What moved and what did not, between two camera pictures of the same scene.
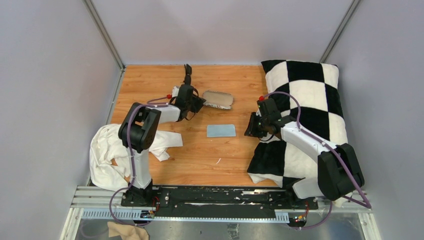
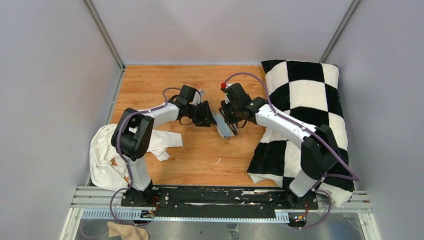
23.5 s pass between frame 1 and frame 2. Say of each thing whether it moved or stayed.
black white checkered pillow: stayed
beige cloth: stayed
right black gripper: moved
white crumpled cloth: stayed
